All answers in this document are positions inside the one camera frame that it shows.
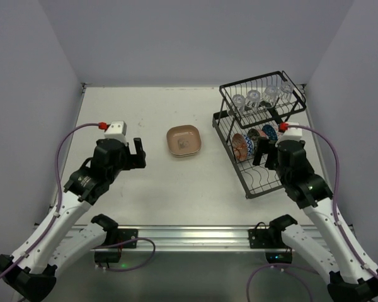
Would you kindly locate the blue dotted small bowl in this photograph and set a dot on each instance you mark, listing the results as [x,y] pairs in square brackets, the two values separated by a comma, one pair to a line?
[270,132]

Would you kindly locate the black wire dish rack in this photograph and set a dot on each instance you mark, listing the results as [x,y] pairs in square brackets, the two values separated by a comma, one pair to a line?
[255,180]

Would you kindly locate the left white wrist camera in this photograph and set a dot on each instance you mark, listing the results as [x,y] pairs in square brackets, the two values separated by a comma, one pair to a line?
[117,130]

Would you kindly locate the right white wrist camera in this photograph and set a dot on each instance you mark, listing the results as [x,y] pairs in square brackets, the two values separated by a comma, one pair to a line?
[289,131]

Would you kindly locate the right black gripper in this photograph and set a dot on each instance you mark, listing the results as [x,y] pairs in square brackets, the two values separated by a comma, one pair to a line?
[274,158]

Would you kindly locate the dark green small bowl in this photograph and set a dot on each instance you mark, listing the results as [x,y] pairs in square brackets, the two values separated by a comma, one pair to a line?
[254,135]

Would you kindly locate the white red patterned bowl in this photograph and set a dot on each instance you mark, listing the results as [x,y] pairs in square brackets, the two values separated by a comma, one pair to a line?
[278,133]

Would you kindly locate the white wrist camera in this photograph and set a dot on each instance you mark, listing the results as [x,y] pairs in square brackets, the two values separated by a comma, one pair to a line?
[289,131]
[117,130]

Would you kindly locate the brown square panda plate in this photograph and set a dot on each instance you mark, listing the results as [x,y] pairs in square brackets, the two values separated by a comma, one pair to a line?
[184,138]

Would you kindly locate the aluminium mounting rail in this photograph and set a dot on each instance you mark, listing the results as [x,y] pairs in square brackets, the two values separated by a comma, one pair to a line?
[194,238]

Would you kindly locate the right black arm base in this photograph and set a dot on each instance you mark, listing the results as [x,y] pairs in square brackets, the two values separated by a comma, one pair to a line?
[269,238]

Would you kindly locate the clear glass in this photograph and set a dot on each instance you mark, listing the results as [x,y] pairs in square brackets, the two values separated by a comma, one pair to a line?
[238,103]
[286,91]
[253,99]
[269,96]

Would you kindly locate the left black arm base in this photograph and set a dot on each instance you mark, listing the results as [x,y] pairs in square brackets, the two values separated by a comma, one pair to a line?
[112,256]

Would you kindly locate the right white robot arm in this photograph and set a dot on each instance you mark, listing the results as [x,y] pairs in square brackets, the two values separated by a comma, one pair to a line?
[349,273]

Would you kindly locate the blue zigzag small bowl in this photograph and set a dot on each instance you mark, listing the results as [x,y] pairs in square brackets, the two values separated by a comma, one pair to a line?
[249,146]

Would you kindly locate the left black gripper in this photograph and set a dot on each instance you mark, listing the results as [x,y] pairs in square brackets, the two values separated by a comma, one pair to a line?
[131,158]

